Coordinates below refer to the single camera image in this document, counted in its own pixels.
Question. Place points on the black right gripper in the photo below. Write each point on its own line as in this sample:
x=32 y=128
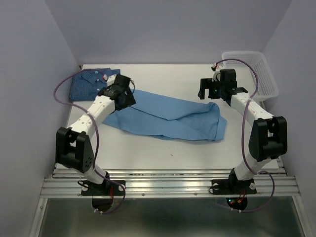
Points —
x=206 y=83

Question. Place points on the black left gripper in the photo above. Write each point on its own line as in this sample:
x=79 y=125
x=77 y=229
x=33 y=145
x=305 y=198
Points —
x=131 y=100

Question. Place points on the light blue long sleeve shirt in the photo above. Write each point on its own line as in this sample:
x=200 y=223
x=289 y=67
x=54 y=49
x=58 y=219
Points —
x=170 y=118

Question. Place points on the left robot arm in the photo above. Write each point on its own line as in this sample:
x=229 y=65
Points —
x=73 y=146

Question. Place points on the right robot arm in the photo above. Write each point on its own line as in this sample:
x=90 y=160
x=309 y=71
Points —
x=268 y=138

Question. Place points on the blue plaid folded shirt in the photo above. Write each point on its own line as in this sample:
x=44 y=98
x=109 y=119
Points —
x=86 y=84

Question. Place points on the white plastic mesh basket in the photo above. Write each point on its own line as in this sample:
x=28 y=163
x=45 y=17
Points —
x=266 y=84

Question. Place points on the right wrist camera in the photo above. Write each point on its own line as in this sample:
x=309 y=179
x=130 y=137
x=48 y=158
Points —
x=216 y=69

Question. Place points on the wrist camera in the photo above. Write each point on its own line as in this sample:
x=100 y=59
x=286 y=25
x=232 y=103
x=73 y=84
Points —
x=216 y=69
x=109 y=79

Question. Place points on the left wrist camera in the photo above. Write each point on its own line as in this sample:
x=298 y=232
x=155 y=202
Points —
x=109 y=79

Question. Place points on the aluminium mounting rail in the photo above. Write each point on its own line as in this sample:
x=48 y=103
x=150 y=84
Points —
x=168 y=183

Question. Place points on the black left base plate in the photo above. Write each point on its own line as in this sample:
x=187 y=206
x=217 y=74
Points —
x=107 y=188

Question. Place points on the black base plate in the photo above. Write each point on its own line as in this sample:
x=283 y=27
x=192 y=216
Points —
x=226 y=187
x=107 y=188

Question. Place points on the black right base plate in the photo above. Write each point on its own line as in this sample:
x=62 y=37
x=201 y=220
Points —
x=226 y=187

